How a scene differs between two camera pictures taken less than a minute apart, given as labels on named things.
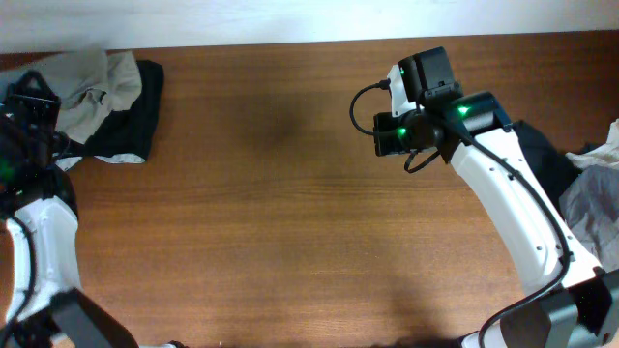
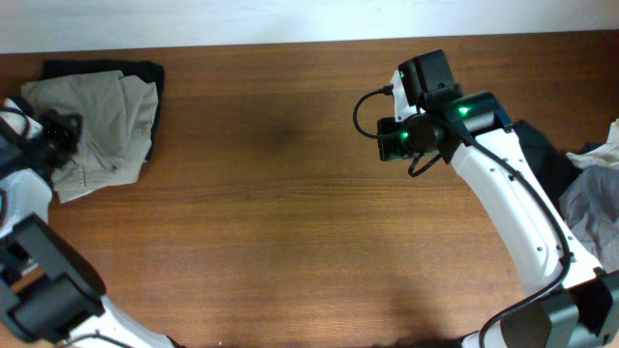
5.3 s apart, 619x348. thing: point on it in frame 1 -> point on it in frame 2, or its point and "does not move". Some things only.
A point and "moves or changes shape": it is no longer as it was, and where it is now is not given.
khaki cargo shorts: [91, 85] moves or changes shape
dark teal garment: [549, 163] does not move
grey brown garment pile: [589, 203] does not move
